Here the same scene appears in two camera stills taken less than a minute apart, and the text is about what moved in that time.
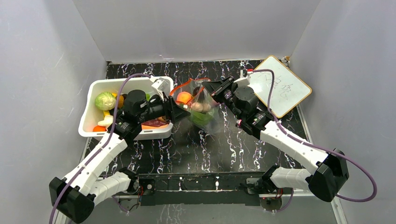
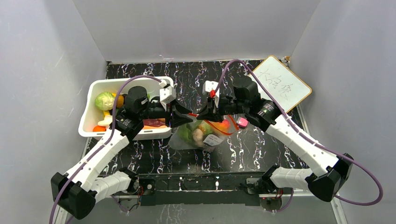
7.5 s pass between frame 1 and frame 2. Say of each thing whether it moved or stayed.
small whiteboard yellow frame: stayed
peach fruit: moved
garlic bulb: moved
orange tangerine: stayed
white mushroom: stayed
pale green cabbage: stayed
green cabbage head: moved
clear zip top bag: moved
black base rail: stayed
